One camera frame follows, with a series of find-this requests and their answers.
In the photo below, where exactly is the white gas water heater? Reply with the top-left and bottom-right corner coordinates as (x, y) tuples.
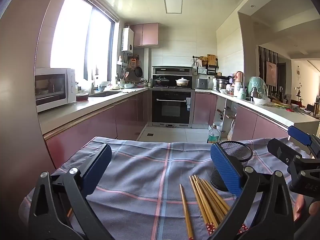
(121, 27), (135, 53)

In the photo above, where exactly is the pink wall cabinet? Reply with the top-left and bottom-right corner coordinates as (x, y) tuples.
(130, 22), (160, 47)

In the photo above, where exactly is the white ceramic pot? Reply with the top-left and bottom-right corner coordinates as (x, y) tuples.
(175, 77), (192, 87)

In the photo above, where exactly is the white covered bowl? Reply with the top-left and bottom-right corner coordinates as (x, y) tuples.
(253, 96), (271, 105)

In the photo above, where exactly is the utensil crock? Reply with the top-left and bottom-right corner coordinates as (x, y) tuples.
(116, 72), (129, 89)

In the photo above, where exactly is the grey rice cooker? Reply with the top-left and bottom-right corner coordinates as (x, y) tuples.
(196, 78), (209, 90)

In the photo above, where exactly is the black mesh utensil holder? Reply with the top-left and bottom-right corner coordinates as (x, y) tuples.
(210, 141), (253, 192)

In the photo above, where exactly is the grey plaid tablecloth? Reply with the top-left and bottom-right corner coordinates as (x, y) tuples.
(19, 136), (310, 240)

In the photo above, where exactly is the person's right hand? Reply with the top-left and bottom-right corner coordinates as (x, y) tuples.
(293, 194), (320, 222)

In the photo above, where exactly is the bundle of chopsticks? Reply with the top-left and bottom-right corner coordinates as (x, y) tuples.
(189, 174), (249, 235)

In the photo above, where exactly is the black range hood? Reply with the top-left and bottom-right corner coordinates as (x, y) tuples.
(152, 66), (193, 75)

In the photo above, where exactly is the pink base cabinet with countertop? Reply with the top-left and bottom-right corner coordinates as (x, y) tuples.
(194, 88), (320, 142)
(37, 87), (149, 170)

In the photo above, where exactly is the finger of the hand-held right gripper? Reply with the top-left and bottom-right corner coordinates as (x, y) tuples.
(287, 125), (320, 157)
(267, 138), (304, 170)

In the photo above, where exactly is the ceiling light panel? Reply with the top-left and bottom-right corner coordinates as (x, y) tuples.
(164, 0), (184, 14)

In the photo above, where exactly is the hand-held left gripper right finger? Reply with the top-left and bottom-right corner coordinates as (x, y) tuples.
(210, 142), (295, 240)

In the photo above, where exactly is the black built-in oven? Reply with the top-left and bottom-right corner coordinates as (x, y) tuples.
(149, 89), (195, 128)

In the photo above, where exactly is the floral-tipped wooden chopstick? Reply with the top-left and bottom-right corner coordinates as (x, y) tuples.
(179, 184), (194, 239)

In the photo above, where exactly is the framed wall picture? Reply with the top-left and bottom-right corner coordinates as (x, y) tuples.
(266, 61), (277, 87)

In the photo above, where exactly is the dark slatted room divider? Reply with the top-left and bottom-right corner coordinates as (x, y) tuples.
(259, 46), (279, 98)

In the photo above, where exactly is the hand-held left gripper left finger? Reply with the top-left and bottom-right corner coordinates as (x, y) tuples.
(28, 144), (115, 240)

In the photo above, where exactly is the black wall rack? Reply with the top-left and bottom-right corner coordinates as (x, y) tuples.
(192, 55), (219, 75)

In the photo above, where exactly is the white microwave oven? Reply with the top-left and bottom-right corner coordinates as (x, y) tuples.
(34, 68), (77, 113)

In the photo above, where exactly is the kitchen window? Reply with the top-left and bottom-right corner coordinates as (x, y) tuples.
(50, 0), (119, 82)

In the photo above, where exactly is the mint green appliance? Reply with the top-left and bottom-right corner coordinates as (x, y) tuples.
(248, 76), (268, 98)

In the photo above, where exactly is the plastic oil bottle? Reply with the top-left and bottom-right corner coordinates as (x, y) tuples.
(207, 124), (220, 144)

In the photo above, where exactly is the kitchen sink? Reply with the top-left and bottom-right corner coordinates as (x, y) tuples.
(89, 91), (120, 97)

